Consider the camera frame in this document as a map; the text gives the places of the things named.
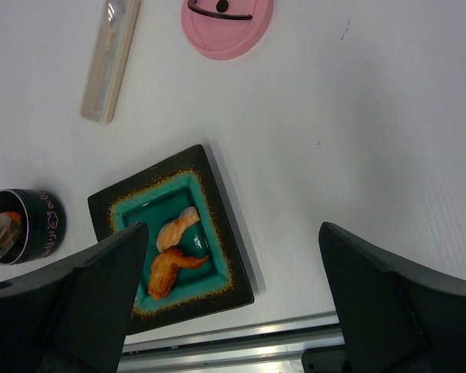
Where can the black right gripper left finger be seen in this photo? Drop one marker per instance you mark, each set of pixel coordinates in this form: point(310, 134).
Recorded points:
point(73, 315)

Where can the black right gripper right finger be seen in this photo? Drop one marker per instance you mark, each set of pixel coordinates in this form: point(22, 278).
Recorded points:
point(396, 315)

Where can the black round steel lunch box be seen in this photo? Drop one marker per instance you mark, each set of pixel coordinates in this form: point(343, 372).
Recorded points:
point(44, 224)

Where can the orange fried shrimp piece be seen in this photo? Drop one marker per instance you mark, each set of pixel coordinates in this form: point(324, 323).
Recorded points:
point(10, 224)

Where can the pink round lid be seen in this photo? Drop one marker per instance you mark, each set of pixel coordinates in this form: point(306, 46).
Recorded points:
point(224, 30)

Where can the orange fried chicken wing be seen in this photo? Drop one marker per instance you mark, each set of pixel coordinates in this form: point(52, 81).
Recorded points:
point(165, 269)

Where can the black teal square plate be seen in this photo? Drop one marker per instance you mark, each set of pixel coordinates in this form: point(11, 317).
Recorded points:
point(157, 196)

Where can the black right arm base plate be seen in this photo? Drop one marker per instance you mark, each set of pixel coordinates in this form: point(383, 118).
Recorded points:
point(326, 360)

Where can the aluminium mounting rail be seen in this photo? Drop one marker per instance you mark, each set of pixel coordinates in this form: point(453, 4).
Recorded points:
point(275, 347)

